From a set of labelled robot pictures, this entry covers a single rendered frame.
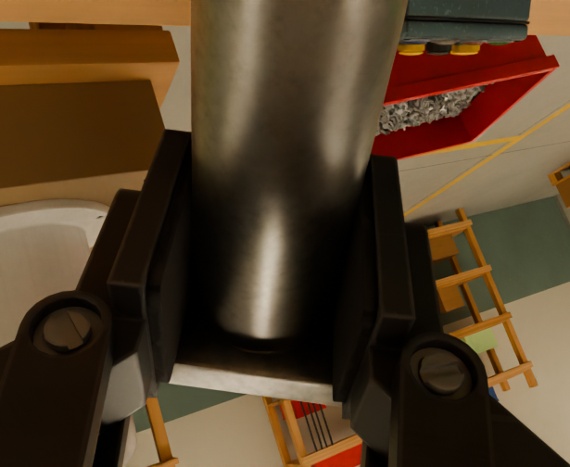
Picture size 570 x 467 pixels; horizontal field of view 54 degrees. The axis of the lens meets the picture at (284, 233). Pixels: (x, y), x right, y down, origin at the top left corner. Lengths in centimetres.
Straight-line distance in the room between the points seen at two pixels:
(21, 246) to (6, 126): 11
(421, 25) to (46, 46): 33
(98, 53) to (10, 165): 13
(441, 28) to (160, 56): 27
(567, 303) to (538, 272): 59
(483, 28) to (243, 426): 552
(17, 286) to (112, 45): 24
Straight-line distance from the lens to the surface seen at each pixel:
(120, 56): 58
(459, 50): 58
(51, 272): 58
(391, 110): 78
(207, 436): 578
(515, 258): 831
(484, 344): 679
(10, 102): 57
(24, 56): 56
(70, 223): 61
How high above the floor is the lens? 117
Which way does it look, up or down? 13 degrees down
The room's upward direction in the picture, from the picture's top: 161 degrees clockwise
